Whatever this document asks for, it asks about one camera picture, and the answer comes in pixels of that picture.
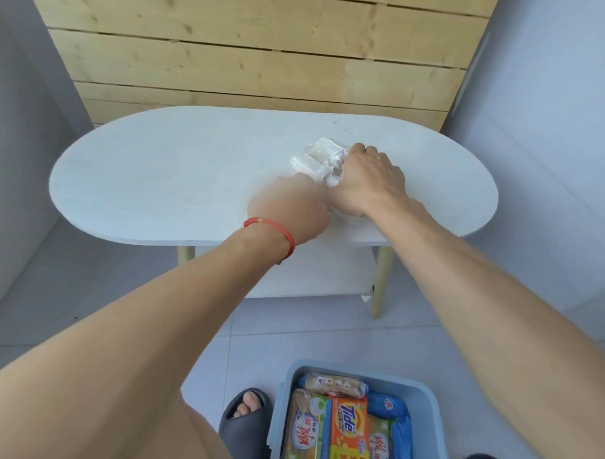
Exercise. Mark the person's left hand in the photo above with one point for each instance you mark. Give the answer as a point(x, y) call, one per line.
point(288, 206)

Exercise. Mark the person's right hand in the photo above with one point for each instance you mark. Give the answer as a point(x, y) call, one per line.
point(371, 182)

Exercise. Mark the person's right fingers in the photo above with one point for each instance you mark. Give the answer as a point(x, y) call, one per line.
point(360, 152)

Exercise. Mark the clear plastic packet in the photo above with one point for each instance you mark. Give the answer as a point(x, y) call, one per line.
point(315, 155)

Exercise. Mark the person's left forearm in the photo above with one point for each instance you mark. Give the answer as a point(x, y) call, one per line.
point(130, 344)

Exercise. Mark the person's right forearm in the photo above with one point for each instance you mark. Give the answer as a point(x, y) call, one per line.
point(487, 312)

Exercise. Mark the white table lower shelf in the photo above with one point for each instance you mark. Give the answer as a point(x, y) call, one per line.
point(321, 272)

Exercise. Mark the wooden table leg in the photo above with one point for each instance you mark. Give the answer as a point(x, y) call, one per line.
point(185, 255)
point(381, 284)

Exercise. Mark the wooden plank panel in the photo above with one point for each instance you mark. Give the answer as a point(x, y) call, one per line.
point(269, 52)

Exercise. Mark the white oval table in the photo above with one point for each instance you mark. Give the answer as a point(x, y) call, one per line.
point(175, 178)

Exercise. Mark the beige snack packet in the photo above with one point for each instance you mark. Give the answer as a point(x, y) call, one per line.
point(334, 385)

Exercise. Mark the blue packet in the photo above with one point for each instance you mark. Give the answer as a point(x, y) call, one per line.
point(403, 448)
point(388, 406)

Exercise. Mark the grey-blue plastic bin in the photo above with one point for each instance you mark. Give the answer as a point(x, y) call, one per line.
point(432, 415)

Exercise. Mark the person's left foot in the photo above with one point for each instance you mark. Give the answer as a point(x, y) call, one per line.
point(249, 403)

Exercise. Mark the orange soap packet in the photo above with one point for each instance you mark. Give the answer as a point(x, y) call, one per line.
point(350, 431)

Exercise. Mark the large green soap packet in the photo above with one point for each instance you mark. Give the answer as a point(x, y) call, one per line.
point(305, 432)

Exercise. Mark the small green soap packet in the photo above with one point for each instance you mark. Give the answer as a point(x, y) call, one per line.
point(379, 445)

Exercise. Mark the black left slipper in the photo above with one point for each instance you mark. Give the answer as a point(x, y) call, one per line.
point(243, 438)

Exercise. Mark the person's left leg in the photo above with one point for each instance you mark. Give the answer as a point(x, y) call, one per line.
point(203, 439)

